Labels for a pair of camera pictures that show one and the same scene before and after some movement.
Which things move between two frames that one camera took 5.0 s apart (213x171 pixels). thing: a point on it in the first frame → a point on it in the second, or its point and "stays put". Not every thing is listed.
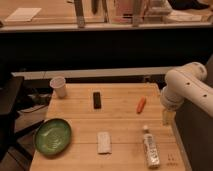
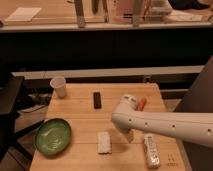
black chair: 10,96 stays put
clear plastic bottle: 152,149 stays put
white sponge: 104,143 stays put
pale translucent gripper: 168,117 → 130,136
